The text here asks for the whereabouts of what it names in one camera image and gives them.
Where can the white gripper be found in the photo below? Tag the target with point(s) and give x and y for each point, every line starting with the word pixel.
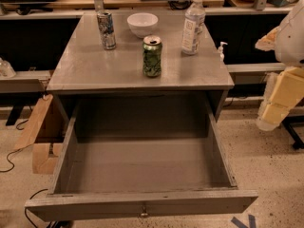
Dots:
pixel 291 42

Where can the green soda can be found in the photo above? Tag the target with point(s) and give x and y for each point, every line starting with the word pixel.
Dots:
pixel 152 55

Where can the silver energy drink can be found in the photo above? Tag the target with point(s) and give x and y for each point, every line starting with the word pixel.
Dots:
pixel 106 28

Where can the open grey top drawer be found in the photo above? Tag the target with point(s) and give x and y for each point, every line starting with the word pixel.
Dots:
pixel 141 156

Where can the small white pump bottle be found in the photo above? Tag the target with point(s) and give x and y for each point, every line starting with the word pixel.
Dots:
pixel 221 50

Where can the black metal stand leg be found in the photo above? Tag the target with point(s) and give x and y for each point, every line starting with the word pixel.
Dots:
pixel 289 123

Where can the clear plastic water bottle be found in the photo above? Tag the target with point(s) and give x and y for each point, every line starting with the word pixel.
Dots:
pixel 192 28

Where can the white ceramic bowl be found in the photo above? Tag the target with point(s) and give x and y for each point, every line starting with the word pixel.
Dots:
pixel 142 24

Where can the grey cabinet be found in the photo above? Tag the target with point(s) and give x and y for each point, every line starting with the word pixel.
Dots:
pixel 87 67

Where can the wooden block stand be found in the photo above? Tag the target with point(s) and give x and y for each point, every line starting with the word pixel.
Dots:
pixel 44 133

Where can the clear plastic container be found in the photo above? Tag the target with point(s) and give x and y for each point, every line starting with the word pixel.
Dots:
pixel 6 70

